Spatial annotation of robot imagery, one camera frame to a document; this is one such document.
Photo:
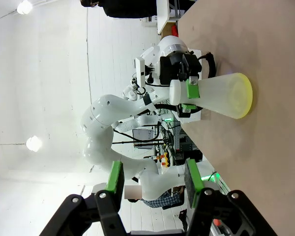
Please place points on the translucent plastic conical flask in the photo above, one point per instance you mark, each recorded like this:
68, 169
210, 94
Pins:
223, 96

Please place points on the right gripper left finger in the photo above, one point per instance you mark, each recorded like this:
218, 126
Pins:
113, 179

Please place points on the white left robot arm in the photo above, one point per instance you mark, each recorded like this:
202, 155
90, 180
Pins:
100, 115

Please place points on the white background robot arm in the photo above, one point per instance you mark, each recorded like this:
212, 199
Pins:
137, 121

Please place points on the person in plaid shirt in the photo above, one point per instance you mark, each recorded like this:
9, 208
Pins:
162, 199

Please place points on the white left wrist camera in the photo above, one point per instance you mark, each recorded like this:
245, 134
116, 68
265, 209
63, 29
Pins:
140, 71

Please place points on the person in black sweater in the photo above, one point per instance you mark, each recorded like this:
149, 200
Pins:
127, 9

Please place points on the round ceiling lamp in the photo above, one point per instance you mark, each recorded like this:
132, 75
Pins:
24, 6
34, 143

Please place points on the white empty side table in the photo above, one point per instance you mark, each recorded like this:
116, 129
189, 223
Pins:
163, 12

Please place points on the white round flask cap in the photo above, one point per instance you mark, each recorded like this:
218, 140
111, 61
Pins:
175, 92

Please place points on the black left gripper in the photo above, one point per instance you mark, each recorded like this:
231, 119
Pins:
169, 67

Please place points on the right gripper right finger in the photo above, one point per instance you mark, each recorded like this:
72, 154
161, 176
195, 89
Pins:
194, 182

